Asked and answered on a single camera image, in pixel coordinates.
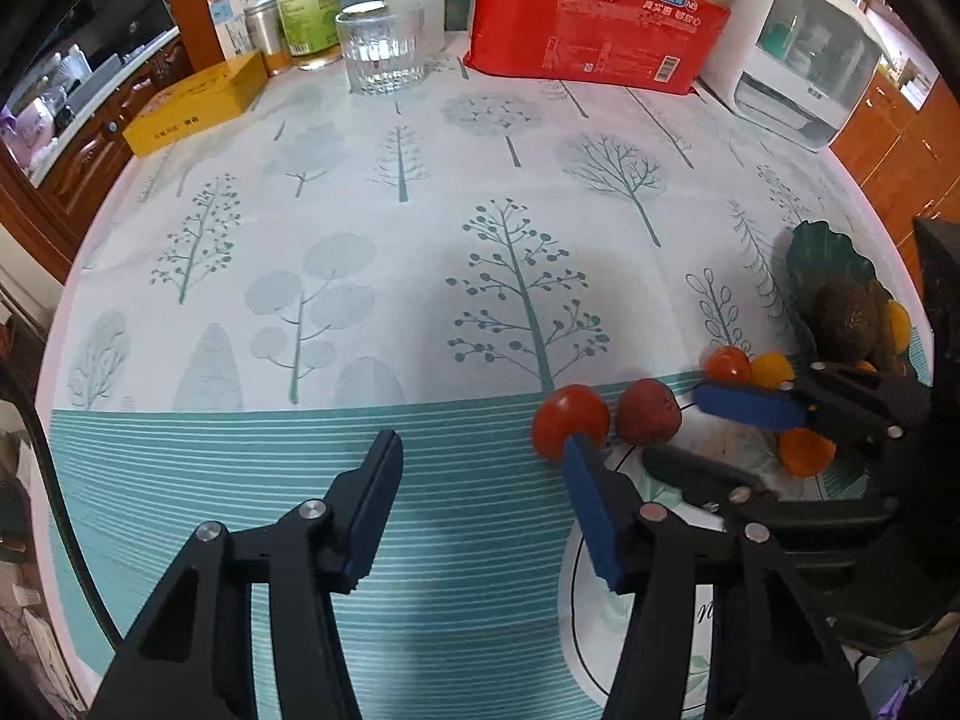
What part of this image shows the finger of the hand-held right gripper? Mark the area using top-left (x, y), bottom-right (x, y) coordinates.
top-left (645, 446), bottom-right (897, 541)
top-left (694, 364), bottom-right (931, 451)

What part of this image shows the ribbed clear glass cup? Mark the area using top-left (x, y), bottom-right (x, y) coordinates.
top-left (335, 0), bottom-right (428, 97)

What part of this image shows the small yellow kumquat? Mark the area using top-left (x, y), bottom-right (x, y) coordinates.
top-left (750, 352), bottom-right (797, 389)

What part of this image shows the small metal can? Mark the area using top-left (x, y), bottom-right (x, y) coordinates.
top-left (244, 0), bottom-right (293, 77)

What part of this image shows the white carton box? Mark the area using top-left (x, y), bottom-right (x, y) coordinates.
top-left (208, 0), bottom-right (260, 61)

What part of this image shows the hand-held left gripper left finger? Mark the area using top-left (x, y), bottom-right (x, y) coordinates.
top-left (90, 431), bottom-right (404, 720)

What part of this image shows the red paper cup package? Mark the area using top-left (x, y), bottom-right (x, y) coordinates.
top-left (463, 0), bottom-right (732, 96)

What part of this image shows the glass bottle with green label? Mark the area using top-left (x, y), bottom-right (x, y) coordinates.
top-left (276, 0), bottom-right (340, 72)

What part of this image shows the mandarin orange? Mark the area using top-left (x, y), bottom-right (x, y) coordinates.
top-left (776, 427), bottom-right (837, 477)

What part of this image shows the yellow flat box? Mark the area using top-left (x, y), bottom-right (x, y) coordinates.
top-left (122, 52), bottom-right (269, 158)

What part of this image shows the white countertop storage cabinet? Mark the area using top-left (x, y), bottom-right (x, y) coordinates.
top-left (701, 0), bottom-right (890, 151)

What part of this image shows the wooden kitchen cabinet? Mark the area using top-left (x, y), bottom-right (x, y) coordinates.
top-left (0, 37), bottom-right (188, 286)

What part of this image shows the dark green scalloped plate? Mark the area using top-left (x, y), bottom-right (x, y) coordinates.
top-left (784, 220), bottom-right (931, 383)

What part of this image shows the dark brown avocado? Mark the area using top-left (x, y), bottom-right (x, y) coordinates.
top-left (812, 277), bottom-right (893, 361)

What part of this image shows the red cherry tomato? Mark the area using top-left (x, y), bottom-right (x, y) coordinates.
top-left (531, 384), bottom-right (611, 462)
top-left (703, 345), bottom-right (753, 385)

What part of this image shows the dark red lychee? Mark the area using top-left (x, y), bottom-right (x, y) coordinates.
top-left (616, 379), bottom-right (683, 445)

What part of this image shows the wooden wall cabinet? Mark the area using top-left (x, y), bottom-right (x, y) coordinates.
top-left (832, 52), bottom-right (960, 218)

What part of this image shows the tree print tablecloth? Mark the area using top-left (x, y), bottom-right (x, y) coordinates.
top-left (37, 30), bottom-right (931, 720)

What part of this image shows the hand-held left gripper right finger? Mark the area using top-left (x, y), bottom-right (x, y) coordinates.
top-left (564, 435), bottom-right (856, 720)

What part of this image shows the white plastic bottle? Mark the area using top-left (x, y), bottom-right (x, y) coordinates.
top-left (386, 0), bottom-right (447, 61)

